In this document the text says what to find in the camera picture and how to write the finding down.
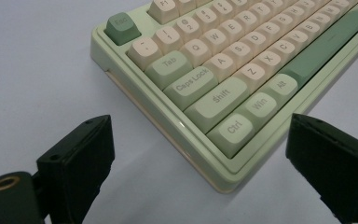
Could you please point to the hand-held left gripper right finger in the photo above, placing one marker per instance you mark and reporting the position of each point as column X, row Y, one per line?
column 335, row 161

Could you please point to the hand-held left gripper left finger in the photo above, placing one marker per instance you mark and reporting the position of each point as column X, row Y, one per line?
column 74, row 168

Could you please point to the green and cream keyboard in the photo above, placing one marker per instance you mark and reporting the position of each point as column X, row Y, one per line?
column 217, row 102

